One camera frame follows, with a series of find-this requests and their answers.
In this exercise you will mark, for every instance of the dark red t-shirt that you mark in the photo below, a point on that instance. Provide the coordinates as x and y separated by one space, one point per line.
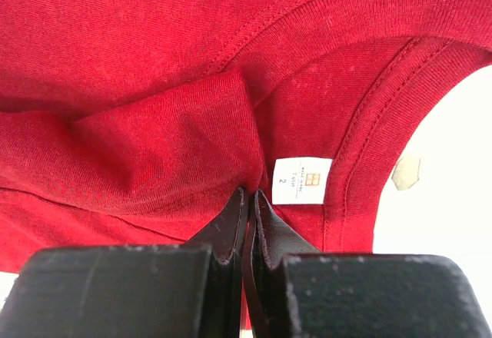
133 121

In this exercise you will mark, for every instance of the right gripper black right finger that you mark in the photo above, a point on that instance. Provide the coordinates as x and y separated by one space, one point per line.
297 291

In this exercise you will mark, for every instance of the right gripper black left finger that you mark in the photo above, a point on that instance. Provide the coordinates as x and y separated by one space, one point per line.
187 290

